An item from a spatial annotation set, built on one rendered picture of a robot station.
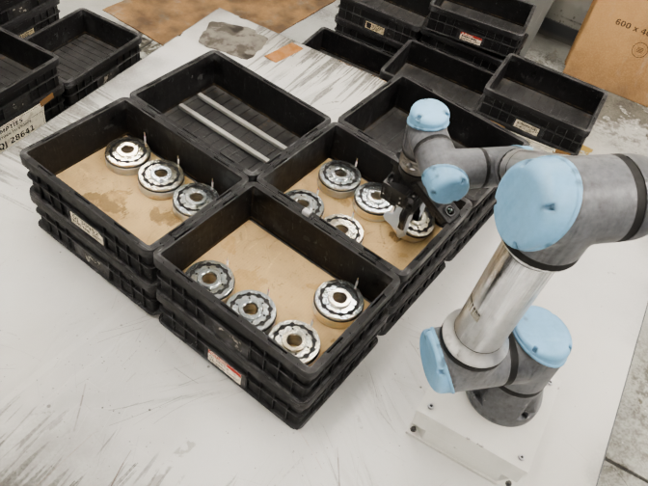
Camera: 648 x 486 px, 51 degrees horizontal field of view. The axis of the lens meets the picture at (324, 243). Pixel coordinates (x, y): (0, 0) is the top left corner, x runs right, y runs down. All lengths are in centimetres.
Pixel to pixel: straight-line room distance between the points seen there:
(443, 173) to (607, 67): 284
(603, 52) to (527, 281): 308
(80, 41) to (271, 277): 170
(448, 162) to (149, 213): 68
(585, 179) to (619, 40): 312
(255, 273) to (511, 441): 61
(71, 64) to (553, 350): 210
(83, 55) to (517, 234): 220
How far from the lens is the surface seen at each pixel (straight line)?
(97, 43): 290
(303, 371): 120
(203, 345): 145
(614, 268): 193
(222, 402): 142
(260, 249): 149
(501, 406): 136
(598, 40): 399
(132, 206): 157
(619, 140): 370
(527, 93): 282
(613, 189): 90
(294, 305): 140
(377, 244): 154
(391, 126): 187
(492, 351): 115
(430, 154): 125
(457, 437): 138
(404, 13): 334
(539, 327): 126
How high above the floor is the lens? 196
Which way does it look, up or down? 48 degrees down
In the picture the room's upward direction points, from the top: 12 degrees clockwise
